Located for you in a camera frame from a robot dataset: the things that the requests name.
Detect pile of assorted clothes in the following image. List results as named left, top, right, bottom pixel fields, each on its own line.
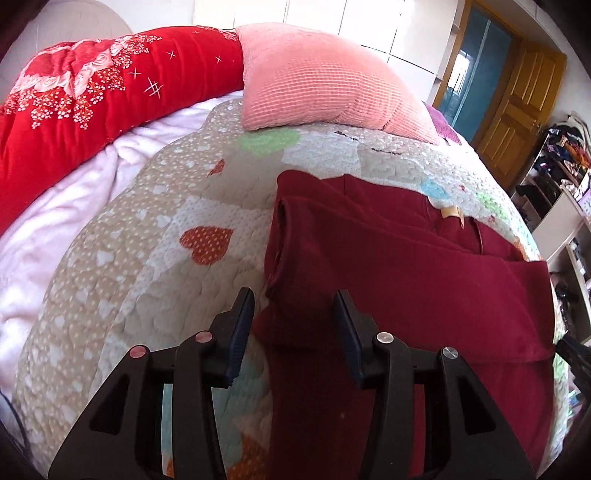
left=540, top=113, right=591, bottom=195

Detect round white headboard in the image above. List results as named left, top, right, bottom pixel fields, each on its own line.
left=0, top=0, right=134, bottom=104

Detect purple cloth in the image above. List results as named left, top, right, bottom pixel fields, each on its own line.
left=425, top=104, right=462, bottom=145

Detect pale pink bed sheet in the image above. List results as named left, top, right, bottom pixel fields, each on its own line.
left=0, top=90, right=243, bottom=391

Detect blue glass door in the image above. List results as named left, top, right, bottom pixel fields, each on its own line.
left=434, top=9, right=513, bottom=144

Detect glossy white wardrobe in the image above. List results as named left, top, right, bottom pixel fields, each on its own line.
left=217, top=0, right=462, bottom=107

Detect pink pillow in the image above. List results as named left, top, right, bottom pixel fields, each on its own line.
left=235, top=23, right=441, bottom=145

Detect wooden door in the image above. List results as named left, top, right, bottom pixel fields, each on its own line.
left=475, top=39, right=568, bottom=192

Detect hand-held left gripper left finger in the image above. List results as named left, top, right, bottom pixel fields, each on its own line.
left=47, top=287, right=256, bottom=480

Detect maroon pants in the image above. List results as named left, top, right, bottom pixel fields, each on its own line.
left=252, top=170, right=557, bottom=480

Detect white shelf unit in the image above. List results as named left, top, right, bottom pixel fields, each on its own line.
left=515, top=111, right=591, bottom=361

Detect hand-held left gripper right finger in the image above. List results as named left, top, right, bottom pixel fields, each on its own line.
left=333, top=289, right=536, bottom=480

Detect heart-patterned quilt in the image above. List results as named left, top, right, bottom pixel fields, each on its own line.
left=14, top=99, right=568, bottom=480

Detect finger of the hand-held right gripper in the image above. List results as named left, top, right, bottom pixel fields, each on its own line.
left=556, top=333, right=591, bottom=372

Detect black cable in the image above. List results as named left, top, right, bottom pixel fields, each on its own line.
left=0, top=388, right=31, bottom=462

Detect red floral blanket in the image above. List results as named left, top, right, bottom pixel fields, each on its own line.
left=0, top=25, right=245, bottom=236

